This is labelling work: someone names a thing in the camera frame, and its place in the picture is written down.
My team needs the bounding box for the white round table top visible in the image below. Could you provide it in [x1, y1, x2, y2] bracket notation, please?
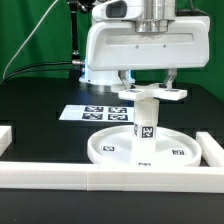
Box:
[87, 125, 202, 167]

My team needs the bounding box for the white left fence block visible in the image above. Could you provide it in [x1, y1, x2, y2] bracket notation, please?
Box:
[0, 126, 12, 156]

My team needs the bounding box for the white fence bar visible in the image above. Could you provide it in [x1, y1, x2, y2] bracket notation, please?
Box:
[0, 162, 224, 193]
[196, 132, 224, 167]

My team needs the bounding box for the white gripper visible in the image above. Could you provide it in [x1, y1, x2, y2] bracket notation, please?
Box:
[86, 16, 210, 89]

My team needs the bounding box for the white cross table base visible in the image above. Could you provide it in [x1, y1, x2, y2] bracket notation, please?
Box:
[118, 83, 187, 101]

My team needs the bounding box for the white marker sheet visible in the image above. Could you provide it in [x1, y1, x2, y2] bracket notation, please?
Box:
[59, 105, 134, 122]

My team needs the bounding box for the grey cable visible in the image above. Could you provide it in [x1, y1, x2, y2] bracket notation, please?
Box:
[1, 0, 60, 80]

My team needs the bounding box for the black cable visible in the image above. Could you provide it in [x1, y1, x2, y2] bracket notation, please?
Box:
[0, 61, 74, 84]

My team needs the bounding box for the white front fence bar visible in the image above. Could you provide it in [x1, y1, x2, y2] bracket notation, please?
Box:
[0, 162, 224, 193]

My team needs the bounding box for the white right fence bar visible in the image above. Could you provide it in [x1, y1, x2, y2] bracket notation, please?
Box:
[196, 132, 224, 167]

